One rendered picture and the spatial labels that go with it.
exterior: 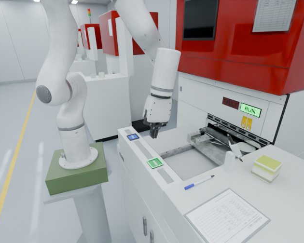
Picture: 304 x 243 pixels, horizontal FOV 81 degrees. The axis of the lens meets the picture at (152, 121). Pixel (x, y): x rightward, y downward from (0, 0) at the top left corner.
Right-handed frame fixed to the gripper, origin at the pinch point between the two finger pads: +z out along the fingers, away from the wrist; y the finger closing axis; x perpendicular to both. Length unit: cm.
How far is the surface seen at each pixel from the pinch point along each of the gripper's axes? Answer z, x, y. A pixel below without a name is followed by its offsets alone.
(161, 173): 15.6, 6.3, -3.2
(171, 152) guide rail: 22.1, -17.0, -25.4
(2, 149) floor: 136, -246, 102
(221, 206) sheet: 12.6, 29.9, -11.3
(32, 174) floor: 127, -161, 58
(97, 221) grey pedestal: 66, -22, 14
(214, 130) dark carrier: 10, -18, -58
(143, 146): 15.0, -15.3, -5.1
